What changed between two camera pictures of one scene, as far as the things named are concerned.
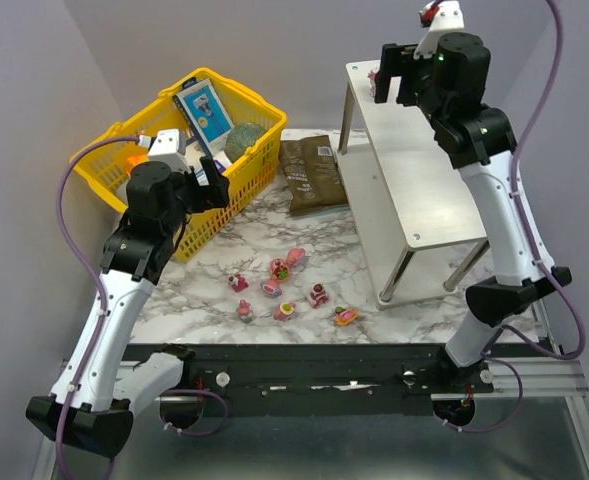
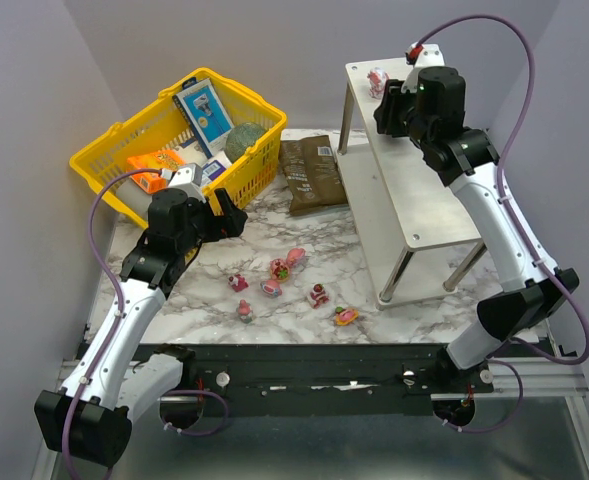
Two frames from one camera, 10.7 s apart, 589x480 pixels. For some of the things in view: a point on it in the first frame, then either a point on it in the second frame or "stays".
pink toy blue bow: [271, 288] stays
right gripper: [404, 73] to [391, 107]
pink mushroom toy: [245, 313] stays
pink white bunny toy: [372, 76] stays
